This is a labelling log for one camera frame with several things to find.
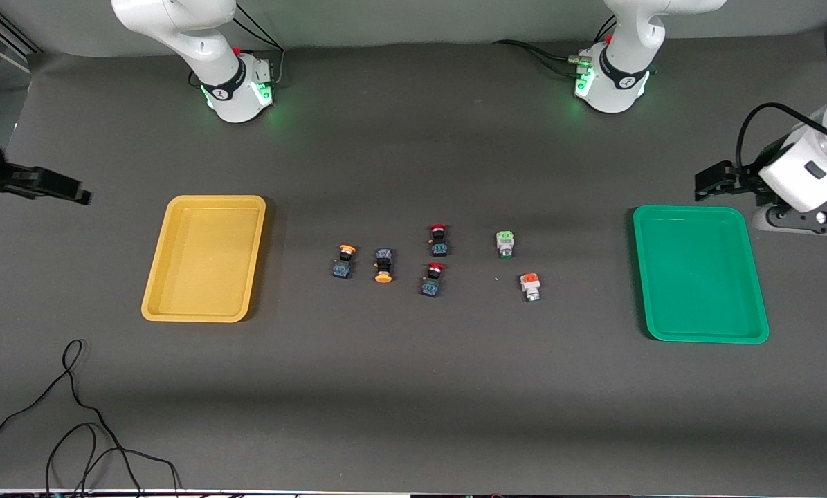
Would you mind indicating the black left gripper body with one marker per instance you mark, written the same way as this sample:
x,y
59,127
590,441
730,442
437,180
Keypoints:
x,y
747,178

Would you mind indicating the orange button white switch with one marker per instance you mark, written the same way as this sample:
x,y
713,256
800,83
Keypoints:
x,y
529,281

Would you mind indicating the green button white switch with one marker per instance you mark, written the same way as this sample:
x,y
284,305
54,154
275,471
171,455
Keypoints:
x,y
504,241

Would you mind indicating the yellow push button switch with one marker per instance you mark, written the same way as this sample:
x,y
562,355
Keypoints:
x,y
383,277
342,270

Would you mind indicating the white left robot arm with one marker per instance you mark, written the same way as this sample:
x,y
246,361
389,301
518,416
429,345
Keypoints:
x,y
621,76

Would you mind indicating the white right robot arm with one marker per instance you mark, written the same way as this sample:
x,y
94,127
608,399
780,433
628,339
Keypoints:
x,y
212,41

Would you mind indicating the green plastic tray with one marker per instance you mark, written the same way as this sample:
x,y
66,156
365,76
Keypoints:
x,y
697,277

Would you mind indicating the yellow plastic tray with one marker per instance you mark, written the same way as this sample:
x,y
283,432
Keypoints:
x,y
205,263

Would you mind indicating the dark grey table cover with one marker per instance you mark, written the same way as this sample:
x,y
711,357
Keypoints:
x,y
413,387

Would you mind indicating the red push button switch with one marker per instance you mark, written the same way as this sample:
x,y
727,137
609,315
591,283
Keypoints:
x,y
431,286
439,247

